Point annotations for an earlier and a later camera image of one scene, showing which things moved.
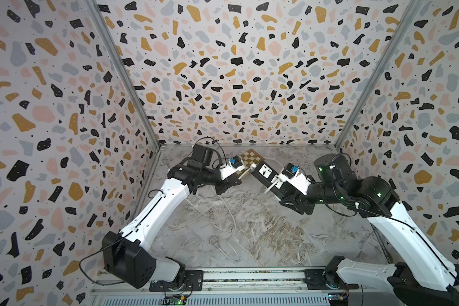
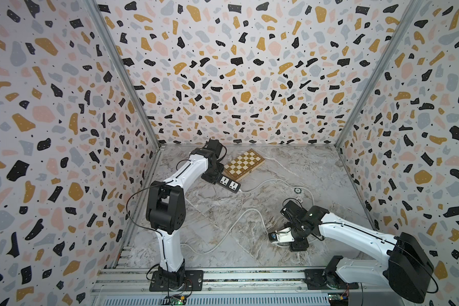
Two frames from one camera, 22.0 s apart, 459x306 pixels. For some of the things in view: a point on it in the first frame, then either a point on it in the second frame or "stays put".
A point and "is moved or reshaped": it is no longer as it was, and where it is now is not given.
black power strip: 273,180 is moved or reshaped
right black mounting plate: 315,280 stays put
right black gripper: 298,199 -> 296,246
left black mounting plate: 193,281 stays put
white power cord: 218,241 -> 223,234
